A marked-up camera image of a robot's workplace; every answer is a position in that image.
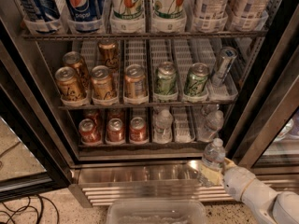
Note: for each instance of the gold can back left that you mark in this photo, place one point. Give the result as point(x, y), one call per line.
point(75, 60)

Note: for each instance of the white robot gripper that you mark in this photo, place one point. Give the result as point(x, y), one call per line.
point(235, 180)

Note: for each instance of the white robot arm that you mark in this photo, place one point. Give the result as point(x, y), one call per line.
point(266, 204)

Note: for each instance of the blue pepsi bottle far left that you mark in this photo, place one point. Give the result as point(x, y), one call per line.
point(43, 12)

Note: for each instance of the red can front left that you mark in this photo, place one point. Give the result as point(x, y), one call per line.
point(89, 131)

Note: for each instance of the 7up zero bottle left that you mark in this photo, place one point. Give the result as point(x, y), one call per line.
point(127, 16)

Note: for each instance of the white labelled bottle left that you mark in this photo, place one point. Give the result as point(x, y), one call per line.
point(209, 15)

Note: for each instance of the gold can front left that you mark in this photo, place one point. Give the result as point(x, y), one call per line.
point(69, 84)

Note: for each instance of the white labelled bottle right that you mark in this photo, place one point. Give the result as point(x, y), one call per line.
point(244, 15)

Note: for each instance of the glass fridge door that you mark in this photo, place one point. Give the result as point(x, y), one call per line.
point(259, 151)
point(23, 122)

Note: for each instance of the gold can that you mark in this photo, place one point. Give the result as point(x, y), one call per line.
point(109, 49)
point(69, 84)
point(75, 60)

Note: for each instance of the clear water bottle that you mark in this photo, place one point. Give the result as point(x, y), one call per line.
point(214, 155)
point(210, 126)
point(162, 127)

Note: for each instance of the red can front right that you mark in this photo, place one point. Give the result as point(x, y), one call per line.
point(138, 129)

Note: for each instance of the green can left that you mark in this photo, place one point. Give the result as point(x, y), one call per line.
point(165, 78)

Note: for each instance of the gold can rear centre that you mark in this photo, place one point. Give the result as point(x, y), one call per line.
point(109, 49)

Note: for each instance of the white labelled bottle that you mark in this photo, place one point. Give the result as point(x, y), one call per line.
point(209, 15)
point(244, 15)

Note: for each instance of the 7up zero bottle right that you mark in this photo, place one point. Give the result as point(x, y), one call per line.
point(168, 16)

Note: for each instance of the right glass fridge door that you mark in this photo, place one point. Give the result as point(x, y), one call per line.
point(259, 151)

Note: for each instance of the gold can column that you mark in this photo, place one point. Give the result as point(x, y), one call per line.
point(103, 83)
point(135, 82)

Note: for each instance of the red can rear middle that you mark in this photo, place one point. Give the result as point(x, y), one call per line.
point(116, 113)

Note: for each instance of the red can rear left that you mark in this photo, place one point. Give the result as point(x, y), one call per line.
point(94, 115)

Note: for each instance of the red can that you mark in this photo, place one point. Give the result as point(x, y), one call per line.
point(89, 131)
point(115, 130)
point(116, 113)
point(138, 129)
point(94, 115)

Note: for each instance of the green can right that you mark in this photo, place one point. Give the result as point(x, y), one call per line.
point(196, 79)

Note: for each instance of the steel fridge base grille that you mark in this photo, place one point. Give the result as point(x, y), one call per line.
point(173, 180)

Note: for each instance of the red can front middle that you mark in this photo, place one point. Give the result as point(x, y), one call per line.
point(115, 130)

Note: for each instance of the rear water bottle right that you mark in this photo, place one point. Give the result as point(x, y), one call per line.
point(206, 109)

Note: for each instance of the blue pepsi bottle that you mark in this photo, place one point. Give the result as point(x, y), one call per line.
point(86, 14)
point(43, 12)

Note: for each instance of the clear plastic bin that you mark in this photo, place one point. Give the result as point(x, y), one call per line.
point(156, 211)

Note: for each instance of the left glass fridge door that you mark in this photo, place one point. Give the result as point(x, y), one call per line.
point(23, 122)

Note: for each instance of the green can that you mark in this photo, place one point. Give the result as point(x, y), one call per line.
point(196, 79)
point(165, 78)

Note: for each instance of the slim silver can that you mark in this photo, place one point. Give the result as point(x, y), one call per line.
point(224, 61)

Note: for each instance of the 7up zero bottle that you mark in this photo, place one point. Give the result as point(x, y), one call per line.
point(168, 16)
point(127, 16)

